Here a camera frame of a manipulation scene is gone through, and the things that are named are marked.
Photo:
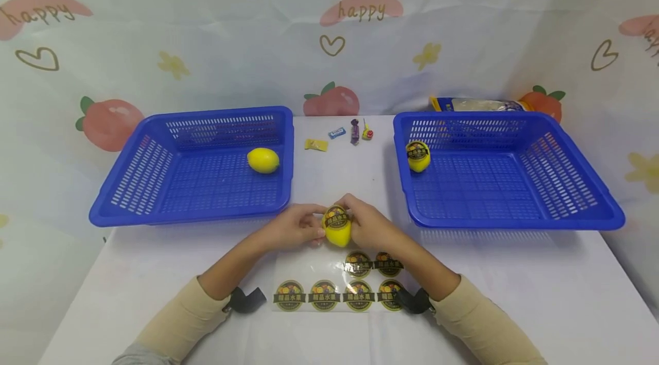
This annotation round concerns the plain yellow lemon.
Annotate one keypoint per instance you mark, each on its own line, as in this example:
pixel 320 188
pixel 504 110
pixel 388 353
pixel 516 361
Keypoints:
pixel 263 161

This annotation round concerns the person's left thumb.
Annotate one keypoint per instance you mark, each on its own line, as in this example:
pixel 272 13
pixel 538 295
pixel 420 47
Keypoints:
pixel 311 210

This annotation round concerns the person's left fingers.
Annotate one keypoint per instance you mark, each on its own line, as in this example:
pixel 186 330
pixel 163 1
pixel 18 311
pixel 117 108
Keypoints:
pixel 318 234

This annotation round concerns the person's right thumb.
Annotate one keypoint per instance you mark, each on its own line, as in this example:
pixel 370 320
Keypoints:
pixel 348 202

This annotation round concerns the clear sheet of round stickers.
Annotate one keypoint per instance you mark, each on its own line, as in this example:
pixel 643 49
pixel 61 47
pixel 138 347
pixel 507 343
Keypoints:
pixel 324 295

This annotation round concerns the person's left forearm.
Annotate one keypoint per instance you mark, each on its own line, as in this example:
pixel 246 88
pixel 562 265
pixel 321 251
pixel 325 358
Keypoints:
pixel 195 310

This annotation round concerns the purple wrapped candy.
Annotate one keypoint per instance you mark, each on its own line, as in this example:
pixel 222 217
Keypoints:
pixel 354 132

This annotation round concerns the blue plastic basket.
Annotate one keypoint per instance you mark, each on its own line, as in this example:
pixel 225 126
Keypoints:
pixel 206 182
pixel 489 187

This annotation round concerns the person's right fingers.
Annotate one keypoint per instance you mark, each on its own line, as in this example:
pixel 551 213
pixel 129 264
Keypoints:
pixel 355 232

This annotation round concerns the person's right forearm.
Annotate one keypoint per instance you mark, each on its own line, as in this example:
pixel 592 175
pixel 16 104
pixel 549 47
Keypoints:
pixel 463 308

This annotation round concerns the yellow red lollipop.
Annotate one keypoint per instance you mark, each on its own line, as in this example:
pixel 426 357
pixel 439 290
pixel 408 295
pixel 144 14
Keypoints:
pixel 367 134

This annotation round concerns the person's left hand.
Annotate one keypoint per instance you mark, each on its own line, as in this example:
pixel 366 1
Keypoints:
pixel 291 227

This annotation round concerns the yellow lemon with round sticker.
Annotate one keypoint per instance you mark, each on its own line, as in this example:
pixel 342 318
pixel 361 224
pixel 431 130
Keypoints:
pixel 338 233
pixel 418 158

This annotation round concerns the blue wrapped candy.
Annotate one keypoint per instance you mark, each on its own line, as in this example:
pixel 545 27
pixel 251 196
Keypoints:
pixel 336 133

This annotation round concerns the black wrist band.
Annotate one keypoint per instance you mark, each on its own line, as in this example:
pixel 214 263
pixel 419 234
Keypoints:
pixel 412 301
pixel 246 300

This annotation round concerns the clear bag with yellow end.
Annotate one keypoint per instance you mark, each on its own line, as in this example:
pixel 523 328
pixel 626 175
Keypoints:
pixel 479 104

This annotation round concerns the person's right hand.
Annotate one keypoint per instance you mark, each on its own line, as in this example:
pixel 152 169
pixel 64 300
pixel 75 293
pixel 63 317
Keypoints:
pixel 373 227

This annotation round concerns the yellow wrapped candy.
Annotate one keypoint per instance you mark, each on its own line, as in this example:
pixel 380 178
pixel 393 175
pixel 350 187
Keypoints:
pixel 315 145

